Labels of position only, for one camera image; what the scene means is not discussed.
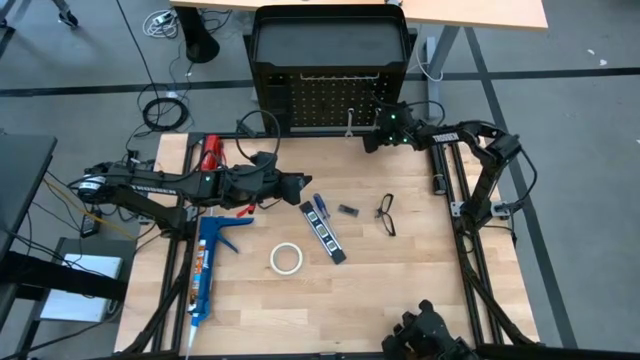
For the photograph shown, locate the black desk leg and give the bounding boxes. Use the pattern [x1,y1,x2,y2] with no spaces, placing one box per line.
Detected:
[173,5,222,65]

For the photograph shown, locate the black handheld device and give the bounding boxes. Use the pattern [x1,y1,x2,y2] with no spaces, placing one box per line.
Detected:
[382,298,476,360]

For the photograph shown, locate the blue handled screwdriver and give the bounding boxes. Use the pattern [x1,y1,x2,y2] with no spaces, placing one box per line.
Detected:
[312,192,340,237]

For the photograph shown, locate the black power adapter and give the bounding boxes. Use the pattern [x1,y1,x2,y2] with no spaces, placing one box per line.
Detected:
[79,208,105,239]

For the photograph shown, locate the black pegboard tool cart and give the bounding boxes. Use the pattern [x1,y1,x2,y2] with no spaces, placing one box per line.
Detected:
[243,5,419,136]

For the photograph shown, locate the black aluminium table frame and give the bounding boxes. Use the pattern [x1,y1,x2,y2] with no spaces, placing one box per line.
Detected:
[114,127,546,360]

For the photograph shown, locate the blue caulking gun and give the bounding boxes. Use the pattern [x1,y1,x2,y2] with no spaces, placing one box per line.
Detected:
[184,216,255,360]

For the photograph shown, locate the white flat box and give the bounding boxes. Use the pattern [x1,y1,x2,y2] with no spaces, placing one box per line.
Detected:
[38,253,124,324]

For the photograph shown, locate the black side desk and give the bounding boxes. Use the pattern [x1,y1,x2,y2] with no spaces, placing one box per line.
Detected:
[0,130,59,264]

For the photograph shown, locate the black flashlight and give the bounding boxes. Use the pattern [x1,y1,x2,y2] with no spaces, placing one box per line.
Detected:
[429,144,450,197]

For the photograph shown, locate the coiled black cable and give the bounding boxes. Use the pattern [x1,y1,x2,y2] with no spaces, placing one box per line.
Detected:
[142,96,191,134]

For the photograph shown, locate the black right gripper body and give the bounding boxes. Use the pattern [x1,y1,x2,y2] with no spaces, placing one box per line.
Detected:
[374,102,420,150]

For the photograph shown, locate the black safety glasses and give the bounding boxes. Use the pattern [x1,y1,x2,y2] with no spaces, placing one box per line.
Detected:
[374,192,398,237]

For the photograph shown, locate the light wooden desk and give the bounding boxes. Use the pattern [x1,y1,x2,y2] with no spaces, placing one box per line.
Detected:
[169,0,550,30]

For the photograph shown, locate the black metal side stand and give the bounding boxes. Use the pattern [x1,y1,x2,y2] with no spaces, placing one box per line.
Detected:
[0,249,130,304]

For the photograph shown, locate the white tape roll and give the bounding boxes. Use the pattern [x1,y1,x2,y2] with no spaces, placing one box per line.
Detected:
[269,242,305,277]

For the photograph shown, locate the red hand tool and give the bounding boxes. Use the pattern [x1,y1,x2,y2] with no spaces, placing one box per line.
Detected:
[199,133,224,174]

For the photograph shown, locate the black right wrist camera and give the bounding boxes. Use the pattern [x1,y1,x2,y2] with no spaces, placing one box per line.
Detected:
[362,132,386,155]

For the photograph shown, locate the silver wire tool rail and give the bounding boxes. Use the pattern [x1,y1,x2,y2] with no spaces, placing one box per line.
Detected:
[298,69,382,82]

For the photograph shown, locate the white cable bundle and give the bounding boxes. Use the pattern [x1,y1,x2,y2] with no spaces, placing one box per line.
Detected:
[142,8,180,40]

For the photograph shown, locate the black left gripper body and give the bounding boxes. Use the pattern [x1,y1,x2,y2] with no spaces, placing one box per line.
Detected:
[232,151,289,207]

